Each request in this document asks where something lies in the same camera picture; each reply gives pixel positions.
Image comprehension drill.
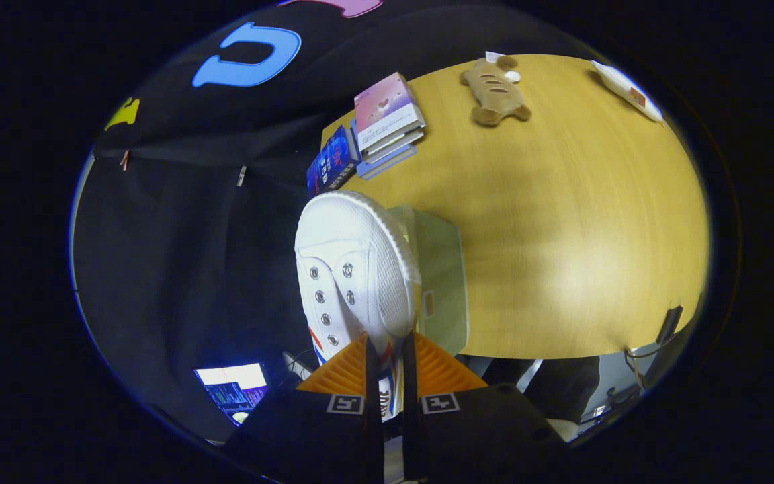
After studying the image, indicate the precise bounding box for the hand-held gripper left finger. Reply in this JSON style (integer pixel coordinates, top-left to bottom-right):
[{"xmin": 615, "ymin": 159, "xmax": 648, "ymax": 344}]
[{"xmin": 222, "ymin": 334, "xmax": 386, "ymax": 484}]

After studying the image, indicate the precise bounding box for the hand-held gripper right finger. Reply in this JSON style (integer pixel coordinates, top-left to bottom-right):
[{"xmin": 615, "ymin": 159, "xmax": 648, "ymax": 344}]
[{"xmin": 400, "ymin": 331, "xmax": 568, "ymax": 483}]

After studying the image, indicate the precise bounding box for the brown bread plush toy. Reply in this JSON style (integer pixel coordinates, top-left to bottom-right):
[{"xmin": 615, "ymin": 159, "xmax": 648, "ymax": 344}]
[{"xmin": 461, "ymin": 56, "xmax": 533, "ymax": 127}]

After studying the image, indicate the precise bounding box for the thin white book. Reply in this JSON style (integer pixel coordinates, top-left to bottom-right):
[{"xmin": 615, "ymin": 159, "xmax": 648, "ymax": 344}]
[
  {"xmin": 360, "ymin": 124, "xmax": 426, "ymax": 157},
  {"xmin": 360, "ymin": 134, "xmax": 421, "ymax": 164}
]

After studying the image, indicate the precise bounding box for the white side desk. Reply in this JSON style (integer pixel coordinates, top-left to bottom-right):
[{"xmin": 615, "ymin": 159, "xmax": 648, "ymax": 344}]
[{"xmin": 283, "ymin": 351, "xmax": 314, "ymax": 380}]

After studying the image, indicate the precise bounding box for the white canvas shoe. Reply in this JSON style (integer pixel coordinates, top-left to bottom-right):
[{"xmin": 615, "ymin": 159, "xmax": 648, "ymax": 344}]
[{"xmin": 294, "ymin": 190, "xmax": 423, "ymax": 421}]

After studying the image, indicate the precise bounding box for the dark blue book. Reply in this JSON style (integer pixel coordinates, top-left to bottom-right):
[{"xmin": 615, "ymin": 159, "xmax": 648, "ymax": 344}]
[{"xmin": 306, "ymin": 124, "xmax": 361, "ymax": 199}]

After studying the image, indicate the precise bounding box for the black backdrop cloth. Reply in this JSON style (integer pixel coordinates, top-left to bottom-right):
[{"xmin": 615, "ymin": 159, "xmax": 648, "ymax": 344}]
[{"xmin": 71, "ymin": 0, "xmax": 562, "ymax": 438}]

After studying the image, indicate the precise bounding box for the small black device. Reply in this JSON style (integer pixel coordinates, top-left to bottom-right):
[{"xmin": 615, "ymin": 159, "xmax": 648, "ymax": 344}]
[{"xmin": 656, "ymin": 306, "xmax": 684, "ymax": 347}]

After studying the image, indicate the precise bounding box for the pink cover book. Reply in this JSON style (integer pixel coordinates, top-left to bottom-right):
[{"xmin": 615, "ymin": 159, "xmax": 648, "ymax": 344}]
[{"xmin": 353, "ymin": 72, "xmax": 427, "ymax": 152}]

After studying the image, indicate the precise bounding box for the thin dark cable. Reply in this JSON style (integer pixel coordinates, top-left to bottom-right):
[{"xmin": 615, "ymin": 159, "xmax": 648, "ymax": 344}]
[{"xmin": 624, "ymin": 343, "xmax": 663, "ymax": 391}]

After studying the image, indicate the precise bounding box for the laptop with lit screen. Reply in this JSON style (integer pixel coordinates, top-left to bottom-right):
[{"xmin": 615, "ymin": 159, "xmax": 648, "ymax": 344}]
[{"xmin": 193, "ymin": 363, "xmax": 269, "ymax": 426}]

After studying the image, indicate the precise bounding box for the white tube red label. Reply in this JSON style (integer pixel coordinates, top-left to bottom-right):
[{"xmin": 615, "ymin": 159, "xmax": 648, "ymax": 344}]
[{"xmin": 591, "ymin": 60, "xmax": 665, "ymax": 123}]

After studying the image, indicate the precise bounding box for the pale blue book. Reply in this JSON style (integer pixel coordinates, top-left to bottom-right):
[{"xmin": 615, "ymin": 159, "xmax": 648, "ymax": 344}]
[{"xmin": 349, "ymin": 120, "xmax": 418, "ymax": 181}]

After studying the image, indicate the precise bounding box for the dark clothing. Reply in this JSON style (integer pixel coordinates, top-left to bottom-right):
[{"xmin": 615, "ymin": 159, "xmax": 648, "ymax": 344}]
[{"xmin": 538, "ymin": 356, "xmax": 603, "ymax": 424}]

